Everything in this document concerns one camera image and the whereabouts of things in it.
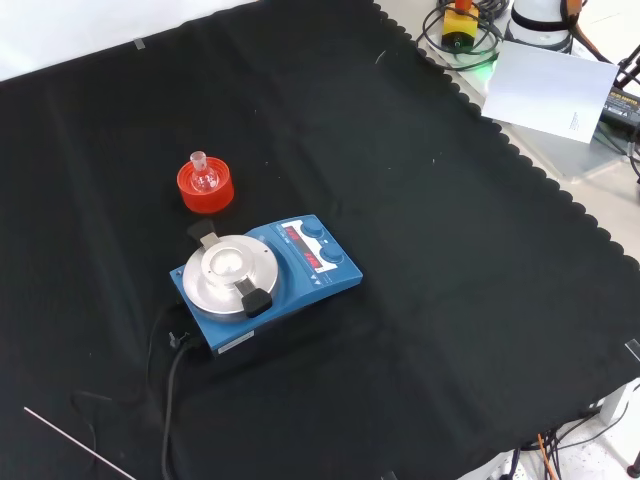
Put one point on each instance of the clear glass round-bottom flask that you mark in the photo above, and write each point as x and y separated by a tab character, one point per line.
203	180

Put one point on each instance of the blue-base heater with steel plate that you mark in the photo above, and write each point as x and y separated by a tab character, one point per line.
280	295

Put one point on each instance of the black bench cloth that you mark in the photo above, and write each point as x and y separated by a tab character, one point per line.
450	250

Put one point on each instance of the clear plastic cloth clip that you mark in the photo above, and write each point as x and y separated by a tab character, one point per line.
633	348
389	475

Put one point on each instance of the yellow stop button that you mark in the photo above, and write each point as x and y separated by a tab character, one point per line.
459	25

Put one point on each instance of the grey tape piece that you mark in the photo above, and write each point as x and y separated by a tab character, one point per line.
140	44

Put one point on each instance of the pale board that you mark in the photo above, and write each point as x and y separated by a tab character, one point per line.
545	90

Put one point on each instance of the thin glass rod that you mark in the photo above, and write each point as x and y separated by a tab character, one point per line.
75	440

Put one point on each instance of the black power adapter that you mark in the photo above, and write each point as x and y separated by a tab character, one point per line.
622	105

